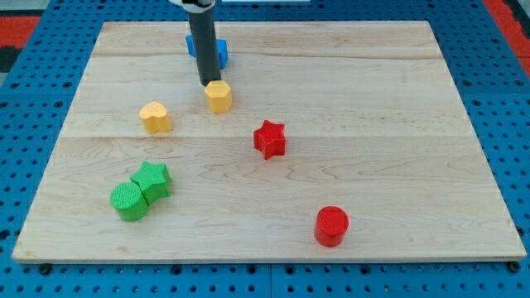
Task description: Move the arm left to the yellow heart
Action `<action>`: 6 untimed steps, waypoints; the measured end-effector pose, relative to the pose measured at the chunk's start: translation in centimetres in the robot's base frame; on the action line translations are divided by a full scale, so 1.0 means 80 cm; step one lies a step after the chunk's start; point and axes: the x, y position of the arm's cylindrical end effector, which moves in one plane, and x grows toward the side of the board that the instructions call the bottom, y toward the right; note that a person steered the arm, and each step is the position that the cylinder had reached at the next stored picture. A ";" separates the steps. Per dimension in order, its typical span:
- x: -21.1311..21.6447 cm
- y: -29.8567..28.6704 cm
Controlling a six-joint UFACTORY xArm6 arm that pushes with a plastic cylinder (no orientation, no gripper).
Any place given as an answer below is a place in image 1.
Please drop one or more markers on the yellow heart block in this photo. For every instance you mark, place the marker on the yellow heart block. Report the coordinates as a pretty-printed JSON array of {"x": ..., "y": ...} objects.
[{"x": 155, "y": 118}]

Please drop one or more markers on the red star block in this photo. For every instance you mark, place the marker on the red star block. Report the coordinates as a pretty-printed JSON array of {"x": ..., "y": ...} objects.
[{"x": 270, "y": 139}]

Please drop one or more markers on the yellow hexagon block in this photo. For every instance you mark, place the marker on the yellow hexagon block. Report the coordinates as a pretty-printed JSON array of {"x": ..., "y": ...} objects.
[{"x": 218, "y": 96}]

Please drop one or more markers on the wooden board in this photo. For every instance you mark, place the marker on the wooden board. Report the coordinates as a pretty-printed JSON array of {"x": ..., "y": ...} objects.
[{"x": 374, "y": 125}]

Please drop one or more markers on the red cylinder block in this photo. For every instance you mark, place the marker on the red cylinder block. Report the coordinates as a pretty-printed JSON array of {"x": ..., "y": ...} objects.
[{"x": 332, "y": 223}]

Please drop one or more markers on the blue block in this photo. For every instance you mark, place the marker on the blue block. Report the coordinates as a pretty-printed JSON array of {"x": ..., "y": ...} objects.
[{"x": 222, "y": 47}]

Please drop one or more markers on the green star block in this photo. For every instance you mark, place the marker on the green star block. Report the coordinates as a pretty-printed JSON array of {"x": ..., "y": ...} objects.
[{"x": 154, "y": 181}]

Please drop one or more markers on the green cylinder block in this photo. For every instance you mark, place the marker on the green cylinder block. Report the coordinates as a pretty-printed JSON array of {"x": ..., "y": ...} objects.
[{"x": 128, "y": 201}]

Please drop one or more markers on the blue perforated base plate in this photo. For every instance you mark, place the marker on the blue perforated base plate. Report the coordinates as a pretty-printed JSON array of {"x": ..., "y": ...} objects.
[{"x": 39, "y": 88}]

